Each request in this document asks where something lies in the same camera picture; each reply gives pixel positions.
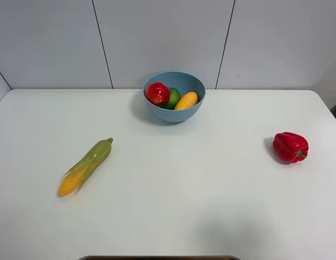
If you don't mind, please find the green lime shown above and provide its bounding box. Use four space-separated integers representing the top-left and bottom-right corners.
163 88 181 110

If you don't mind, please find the yellow mango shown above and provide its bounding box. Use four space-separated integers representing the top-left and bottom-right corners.
174 92 198 110

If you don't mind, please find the red yellow apple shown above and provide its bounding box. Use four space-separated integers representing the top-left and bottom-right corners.
145 82 170 106

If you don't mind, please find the blue plastic bowl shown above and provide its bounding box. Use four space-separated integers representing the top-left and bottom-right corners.
143 71 206 123

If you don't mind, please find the corn cob with husk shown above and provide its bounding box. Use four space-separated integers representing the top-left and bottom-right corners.
57 138 113 197

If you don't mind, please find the red bell pepper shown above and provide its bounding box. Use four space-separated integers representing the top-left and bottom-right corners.
273 132 309 164

